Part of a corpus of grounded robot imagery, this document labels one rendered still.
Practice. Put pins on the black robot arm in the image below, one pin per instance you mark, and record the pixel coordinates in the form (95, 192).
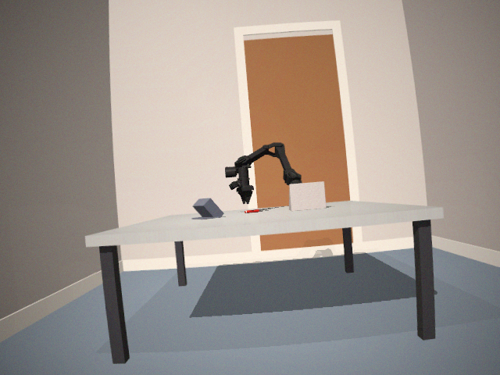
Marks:
(242, 164)

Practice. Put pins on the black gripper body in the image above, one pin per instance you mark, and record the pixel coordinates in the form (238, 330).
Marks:
(245, 184)

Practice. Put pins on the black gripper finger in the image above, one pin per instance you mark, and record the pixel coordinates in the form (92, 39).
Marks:
(248, 195)
(242, 197)

